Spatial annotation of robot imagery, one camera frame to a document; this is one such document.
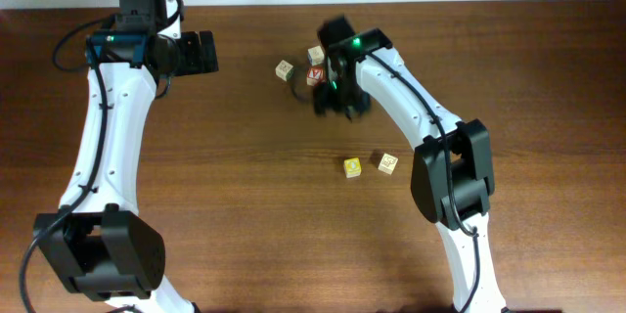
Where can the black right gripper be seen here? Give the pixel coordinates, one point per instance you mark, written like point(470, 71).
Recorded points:
point(325, 107)

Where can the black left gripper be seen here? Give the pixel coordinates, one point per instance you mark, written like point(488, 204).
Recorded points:
point(193, 63)

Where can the natural block green print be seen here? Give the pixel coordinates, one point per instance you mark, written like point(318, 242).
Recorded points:
point(284, 70)

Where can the yellow wooden block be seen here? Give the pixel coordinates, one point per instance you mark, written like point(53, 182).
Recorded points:
point(352, 167)

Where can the red letter A block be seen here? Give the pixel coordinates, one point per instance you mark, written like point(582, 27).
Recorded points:
point(314, 76)

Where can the natural block brown picture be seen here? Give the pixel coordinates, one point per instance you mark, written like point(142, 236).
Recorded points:
point(387, 163)

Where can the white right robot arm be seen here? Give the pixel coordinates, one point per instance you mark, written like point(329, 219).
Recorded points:
point(452, 174)

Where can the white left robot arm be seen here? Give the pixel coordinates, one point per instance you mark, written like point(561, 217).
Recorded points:
point(95, 242)

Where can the natural block grey print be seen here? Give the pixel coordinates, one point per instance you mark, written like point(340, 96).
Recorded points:
point(315, 55)

